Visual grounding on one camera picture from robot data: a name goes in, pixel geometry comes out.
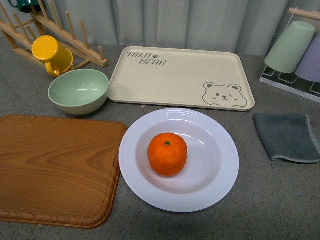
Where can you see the green plastic cup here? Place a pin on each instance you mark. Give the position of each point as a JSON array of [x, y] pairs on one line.
[[290, 47]]

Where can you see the wooden serving tray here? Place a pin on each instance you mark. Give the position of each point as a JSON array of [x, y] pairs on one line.
[[58, 171]]

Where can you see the purple plastic cup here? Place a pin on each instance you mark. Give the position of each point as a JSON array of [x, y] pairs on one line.
[[309, 66]]

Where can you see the dark green mug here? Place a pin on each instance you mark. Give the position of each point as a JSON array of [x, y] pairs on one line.
[[25, 6]]

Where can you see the yellow mug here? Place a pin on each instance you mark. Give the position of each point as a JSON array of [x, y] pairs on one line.
[[56, 58]]

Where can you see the grey folded cloth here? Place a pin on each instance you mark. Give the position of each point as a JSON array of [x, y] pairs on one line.
[[288, 137]]

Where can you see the wooden dish rack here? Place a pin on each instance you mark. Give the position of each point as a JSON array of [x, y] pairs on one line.
[[21, 37]]

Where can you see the white round plate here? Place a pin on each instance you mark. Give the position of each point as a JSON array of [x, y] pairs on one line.
[[210, 172]]

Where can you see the orange fruit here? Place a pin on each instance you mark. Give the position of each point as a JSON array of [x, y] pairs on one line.
[[167, 154]]

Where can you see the beige bear tray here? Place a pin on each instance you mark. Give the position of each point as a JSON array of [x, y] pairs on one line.
[[181, 77]]

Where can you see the light green bowl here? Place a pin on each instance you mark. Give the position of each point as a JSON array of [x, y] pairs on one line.
[[79, 92]]

